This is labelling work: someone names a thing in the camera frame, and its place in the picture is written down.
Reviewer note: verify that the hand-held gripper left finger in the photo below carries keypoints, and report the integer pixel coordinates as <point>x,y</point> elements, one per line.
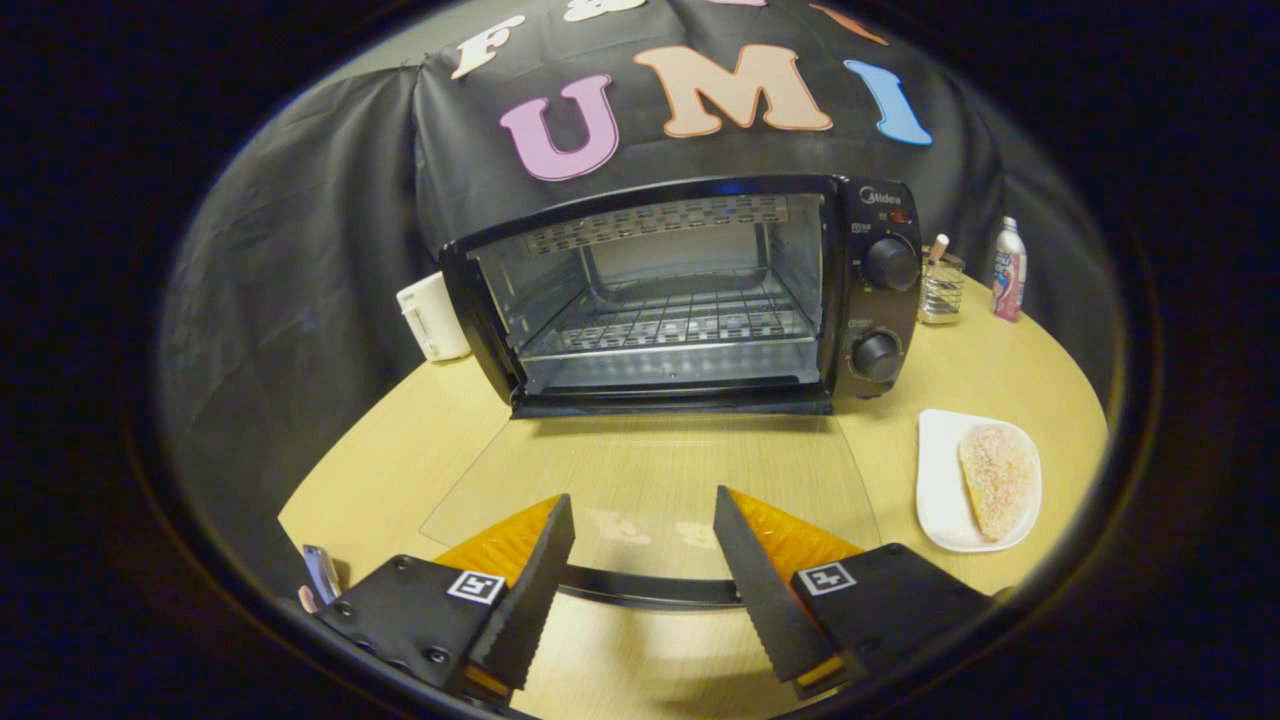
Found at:
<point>525,590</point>

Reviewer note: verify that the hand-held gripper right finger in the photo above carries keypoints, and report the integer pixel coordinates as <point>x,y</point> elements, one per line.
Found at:
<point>762,590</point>

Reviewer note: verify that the sugared bread slice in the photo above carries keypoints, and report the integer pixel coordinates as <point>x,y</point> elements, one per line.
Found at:
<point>998,478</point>

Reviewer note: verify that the black toaster oven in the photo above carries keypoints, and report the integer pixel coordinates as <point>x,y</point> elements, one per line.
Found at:
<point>680,300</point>

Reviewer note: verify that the small blue object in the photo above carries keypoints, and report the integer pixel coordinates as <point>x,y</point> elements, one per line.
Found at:
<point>321,572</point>

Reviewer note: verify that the white rectangular plate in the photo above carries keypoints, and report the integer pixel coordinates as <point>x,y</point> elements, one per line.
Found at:
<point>945,490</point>

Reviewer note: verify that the white plastic box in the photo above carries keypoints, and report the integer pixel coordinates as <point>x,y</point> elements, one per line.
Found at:
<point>433,317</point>

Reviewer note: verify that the clear glass jar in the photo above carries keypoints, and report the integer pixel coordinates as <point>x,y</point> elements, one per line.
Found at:
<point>941,288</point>

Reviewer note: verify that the black backdrop cloth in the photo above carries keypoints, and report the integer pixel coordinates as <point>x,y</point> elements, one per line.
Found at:
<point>330,250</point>

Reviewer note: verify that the white pink bottle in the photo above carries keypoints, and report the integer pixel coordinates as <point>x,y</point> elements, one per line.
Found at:
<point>1008,272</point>

